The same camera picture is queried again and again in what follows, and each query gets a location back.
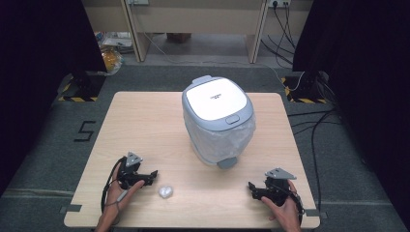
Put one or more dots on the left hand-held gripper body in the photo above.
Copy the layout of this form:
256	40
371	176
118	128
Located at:
129	169

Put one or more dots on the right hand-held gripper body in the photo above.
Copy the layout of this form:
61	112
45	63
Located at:
278	188

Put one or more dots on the person's right hand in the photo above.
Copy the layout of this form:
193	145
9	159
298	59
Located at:
286	216

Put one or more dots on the person's left hand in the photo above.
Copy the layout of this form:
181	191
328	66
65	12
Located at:
120	197

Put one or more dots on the crumpled white paper ball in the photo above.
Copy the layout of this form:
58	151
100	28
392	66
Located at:
165	192

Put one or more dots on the black tape piece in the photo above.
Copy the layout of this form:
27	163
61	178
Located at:
71	208
316	213

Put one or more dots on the clear plastic bin liner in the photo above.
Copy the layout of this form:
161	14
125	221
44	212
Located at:
222	141

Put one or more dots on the grey and white trash can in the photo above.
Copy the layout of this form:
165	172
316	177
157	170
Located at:
215	106

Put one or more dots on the black stand base striped tape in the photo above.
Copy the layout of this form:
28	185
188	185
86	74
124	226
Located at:
306	88
83	87

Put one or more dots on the yellow plastic bag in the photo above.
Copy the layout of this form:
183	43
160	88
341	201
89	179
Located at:
111	60

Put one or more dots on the black curtain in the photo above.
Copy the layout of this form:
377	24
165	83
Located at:
38	80
364	96

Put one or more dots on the pile of papers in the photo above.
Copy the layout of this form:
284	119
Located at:
114	40

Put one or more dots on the light wooden desk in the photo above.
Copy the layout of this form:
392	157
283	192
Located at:
196	19

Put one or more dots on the white wall socket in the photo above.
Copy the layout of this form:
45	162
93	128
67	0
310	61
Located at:
279	3

